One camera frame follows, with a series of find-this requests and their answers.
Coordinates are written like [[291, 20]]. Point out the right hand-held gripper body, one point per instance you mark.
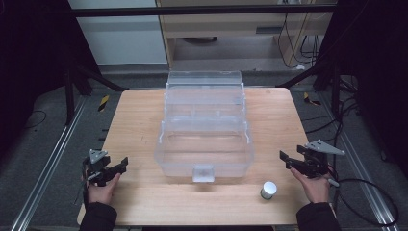
[[316, 160]]

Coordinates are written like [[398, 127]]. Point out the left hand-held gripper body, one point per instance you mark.
[[97, 166]]

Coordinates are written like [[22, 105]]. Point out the small jar with white lid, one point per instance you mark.
[[268, 189]]

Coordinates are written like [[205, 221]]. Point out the clear plastic tiered storage box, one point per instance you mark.
[[204, 146]]

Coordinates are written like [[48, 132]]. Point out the person's left hand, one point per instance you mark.
[[102, 192]]

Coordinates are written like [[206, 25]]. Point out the person's right hand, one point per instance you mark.
[[316, 189]]

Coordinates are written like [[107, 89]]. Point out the yellow black striped tape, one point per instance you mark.
[[103, 103], [310, 100]]

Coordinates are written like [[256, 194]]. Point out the black metal stand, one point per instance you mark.
[[335, 93], [69, 96]]

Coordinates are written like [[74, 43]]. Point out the dark curtain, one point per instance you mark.
[[32, 48], [378, 64]]

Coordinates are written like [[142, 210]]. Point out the white cabinet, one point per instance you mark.
[[125, 38]]

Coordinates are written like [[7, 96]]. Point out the light wooden desk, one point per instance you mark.
[[224, 25]]

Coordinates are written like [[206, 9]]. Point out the aluminium floor rail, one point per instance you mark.
[[362, 166], [48, 160]]

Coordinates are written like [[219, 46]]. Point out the black horizontal frame bar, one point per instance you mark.
[[192, 11]]

